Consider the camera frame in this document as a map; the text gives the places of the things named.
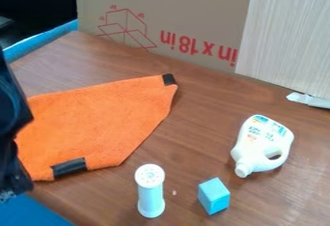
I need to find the orange cloth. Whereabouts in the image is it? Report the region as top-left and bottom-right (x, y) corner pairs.
(13, 72), (179, 183)

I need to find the cardboard box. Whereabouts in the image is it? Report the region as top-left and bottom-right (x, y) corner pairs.
(74, 0), (330, 74)

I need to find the white toy salt shaker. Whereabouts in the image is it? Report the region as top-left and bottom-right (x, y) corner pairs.
(133, 163), (168, 219)

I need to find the light blue block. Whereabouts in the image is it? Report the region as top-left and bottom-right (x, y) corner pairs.
(196, 177), (233, 216)

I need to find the white toy detergent bottle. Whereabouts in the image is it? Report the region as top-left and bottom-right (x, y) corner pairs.
(229, 114), (295, 179)

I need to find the light wooden board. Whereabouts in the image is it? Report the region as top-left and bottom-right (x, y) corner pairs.
(233, 0), (330, 100)

